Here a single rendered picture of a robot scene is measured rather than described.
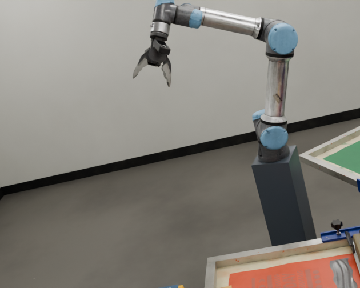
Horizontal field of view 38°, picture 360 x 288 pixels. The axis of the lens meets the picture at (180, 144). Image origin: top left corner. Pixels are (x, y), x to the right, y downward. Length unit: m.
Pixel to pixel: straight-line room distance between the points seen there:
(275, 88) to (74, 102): 3.98
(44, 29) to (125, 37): 0.87
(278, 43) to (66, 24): 3.85
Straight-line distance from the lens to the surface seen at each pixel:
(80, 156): 6.19
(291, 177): 2.44
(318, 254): 2.21
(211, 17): 2.25
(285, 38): 2.15
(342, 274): 2.08
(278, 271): 2.16
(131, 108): 5.81
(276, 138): 2.26
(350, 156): 2.91
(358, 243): 2.05
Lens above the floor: 2.25
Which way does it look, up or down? 21 degrees down
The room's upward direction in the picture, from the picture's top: 17 degrees counter-clockwise
